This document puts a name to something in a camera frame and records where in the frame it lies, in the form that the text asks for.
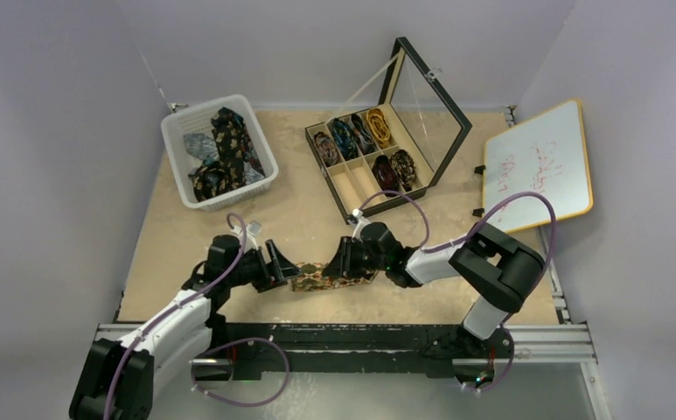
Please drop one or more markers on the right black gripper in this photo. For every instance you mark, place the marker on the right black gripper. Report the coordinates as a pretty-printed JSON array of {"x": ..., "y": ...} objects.
[{"x": 352, "y": 258}]

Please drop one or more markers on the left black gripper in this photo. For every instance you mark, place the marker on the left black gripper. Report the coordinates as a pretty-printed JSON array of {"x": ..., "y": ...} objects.
[{"x": 283, "y": 269}]

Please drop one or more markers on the paisley orange green tie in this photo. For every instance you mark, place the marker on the paisley orange green tie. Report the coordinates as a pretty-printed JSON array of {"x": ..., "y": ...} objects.
[{"x": 312, "y": 279}]

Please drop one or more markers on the black tie organizer box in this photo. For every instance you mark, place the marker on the black tie organizer box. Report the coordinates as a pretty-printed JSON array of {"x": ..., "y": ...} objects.
[{"x": 399, "y": 131}]

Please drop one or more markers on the white plastic basket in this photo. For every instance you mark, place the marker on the white plastic basket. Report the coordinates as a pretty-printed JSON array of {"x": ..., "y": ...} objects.
[{"x": 196, "y": 119}]

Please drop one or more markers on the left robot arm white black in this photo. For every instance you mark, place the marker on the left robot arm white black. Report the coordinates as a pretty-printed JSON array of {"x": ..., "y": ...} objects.
[{"x": 121, "y": 377}]

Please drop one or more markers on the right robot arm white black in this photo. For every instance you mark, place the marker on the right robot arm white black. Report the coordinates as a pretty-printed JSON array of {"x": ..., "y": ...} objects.
[{"x": 501, "y": 269}]

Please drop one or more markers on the rolled dark red tie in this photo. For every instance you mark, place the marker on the rolled dark red tie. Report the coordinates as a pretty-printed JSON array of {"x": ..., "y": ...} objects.
[{"x": 384, "y": 174}]

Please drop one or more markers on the rolled brown patterned tie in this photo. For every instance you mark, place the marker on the rolled brown patterned tie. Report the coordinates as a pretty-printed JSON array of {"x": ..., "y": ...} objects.
[{"x": 326, "y": 149}]

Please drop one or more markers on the rolled brown dotted tie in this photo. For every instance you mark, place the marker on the rolled brown dotted tie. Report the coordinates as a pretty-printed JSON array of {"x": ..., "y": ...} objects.
[{"x": 404, "y": 167}]

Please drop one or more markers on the rolled blue tie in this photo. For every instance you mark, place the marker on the rolled blue tie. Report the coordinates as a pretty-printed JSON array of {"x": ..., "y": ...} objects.
[{"x": 344, "y": 139}]

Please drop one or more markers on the rolled dark grey tie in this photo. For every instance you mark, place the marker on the rolled dark grey tie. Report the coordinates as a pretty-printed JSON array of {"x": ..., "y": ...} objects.
[{"x": 364, "y": 138}]

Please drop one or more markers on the black floral tie in basket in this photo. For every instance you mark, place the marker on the black floral tie in basket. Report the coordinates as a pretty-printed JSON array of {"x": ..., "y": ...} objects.
[{"x": 239, "y": 164}]

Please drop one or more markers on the rolled yellow tie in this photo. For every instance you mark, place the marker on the rolled yellow tie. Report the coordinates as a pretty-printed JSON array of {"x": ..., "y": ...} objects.
[{"x": 377, "y": 125}]

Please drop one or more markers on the grey blue tie in basket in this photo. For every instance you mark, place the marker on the grey blue tie in basket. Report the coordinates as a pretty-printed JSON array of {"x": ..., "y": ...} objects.
[{"x": 201, "y": 147}]

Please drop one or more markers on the yellow framed whiteboard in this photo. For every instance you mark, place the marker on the yellow framed whiteboard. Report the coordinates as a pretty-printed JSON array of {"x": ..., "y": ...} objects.
[{"x": 546, "y": 154}]

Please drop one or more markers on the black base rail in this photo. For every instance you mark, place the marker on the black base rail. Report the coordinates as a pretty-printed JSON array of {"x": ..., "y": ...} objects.
[{"x": 436, "y": 351}]

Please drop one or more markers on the aluminium frame rail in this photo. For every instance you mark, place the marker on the aluminium frame rail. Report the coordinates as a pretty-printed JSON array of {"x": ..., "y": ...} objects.
[{"x": 533, "y": 343}]

